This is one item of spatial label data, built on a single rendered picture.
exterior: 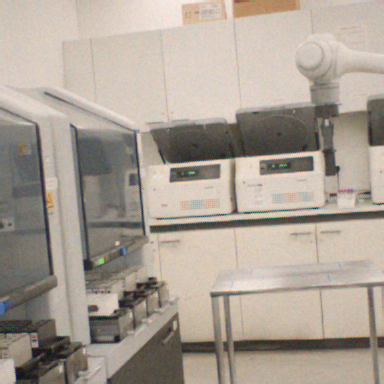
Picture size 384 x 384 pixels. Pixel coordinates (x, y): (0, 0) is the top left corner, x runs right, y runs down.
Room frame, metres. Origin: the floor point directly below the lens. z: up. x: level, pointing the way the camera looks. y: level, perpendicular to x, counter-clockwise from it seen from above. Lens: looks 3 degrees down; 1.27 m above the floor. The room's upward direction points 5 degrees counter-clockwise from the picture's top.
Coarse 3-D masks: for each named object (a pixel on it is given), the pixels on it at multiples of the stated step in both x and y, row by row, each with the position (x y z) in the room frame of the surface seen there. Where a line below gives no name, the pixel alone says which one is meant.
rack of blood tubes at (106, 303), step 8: (88, 296) 2.17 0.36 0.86; (96, 296) 2.16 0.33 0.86; (104, 296) 2.14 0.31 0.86; (112, 296) 2.13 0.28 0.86; (88, 304) 2.09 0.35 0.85; (96, 304) 2.08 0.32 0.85; (104, 304) 2.08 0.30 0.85; (112, 304) 2.12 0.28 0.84; (88, 312) 2.19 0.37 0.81; (96, 312) 2.08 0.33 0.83; (104, 312) 2.08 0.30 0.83; (112, 312) 2.11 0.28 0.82
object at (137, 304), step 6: (132, 300) 2.27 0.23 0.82; (138, 300) 2.27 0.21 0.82; (144, 300) 2.32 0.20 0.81; (120, 306) 2.22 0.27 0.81; (126, 306) 2.22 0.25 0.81; (132, 306) 2.21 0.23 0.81; (138, 306) 2.25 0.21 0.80; (144, 306) 2.31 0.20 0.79; (138, 312) 2.24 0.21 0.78; (144, 312) 2.30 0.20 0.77; (138, 318) 2.23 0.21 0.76; (144, 318) 2.29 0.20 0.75; (156, 318) 2.28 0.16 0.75; (138, 324) 2.23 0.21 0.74; (150, 324) 2.21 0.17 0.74
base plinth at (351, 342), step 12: (192, 348) 4.48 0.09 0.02; (204, 348) 4.46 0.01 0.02; (240, 348) 4.41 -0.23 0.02; (252, 348) 4.39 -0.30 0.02; (264, 348) 4.37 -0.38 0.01; (276, 348) 4.35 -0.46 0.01; (288, 348) 4.33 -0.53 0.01; (300, 348) 4.32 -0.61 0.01; (312, 348) 4.30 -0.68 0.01; (324, 348) 4.28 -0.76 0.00; (336, 348) 4.26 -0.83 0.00; (348, 348) 4.25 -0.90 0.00; (360, 348) 4.23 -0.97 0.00
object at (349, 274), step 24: (312, 264) 2.67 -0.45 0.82; (336, 264) 2.62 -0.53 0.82; (360, 264) 2.58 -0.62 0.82; (216, 288) 2.35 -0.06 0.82; (240, 288) 2.31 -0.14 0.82; (264, 288) 2.28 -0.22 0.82; (288, 288) 2.27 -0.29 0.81; (312, 288) 2.26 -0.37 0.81; (336, 288) 2.25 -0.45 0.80; (216, 312) 2.30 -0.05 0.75; (216, 336) 2.30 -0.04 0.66; (216, 360) 2.30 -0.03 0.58
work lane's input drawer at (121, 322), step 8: (120, 312) 2.10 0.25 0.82; (128, 312) 2.14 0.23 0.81; (96, 320) 2.07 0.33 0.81; (104, 320) 2.07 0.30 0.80; (112, 320) 2.06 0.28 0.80; (120, 320) 2.06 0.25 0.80; (128, 320) 2.14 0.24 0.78; (96, 328) 2.07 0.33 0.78; (104, 328) 2.06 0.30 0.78; (112, 328) 2.06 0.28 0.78; (120, 328) 2.06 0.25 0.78; (128, 328) 2.13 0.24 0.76; (144, 328) 2.15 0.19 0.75; (120, 336) 2.05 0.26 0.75; (136, 336) 2.06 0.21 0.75
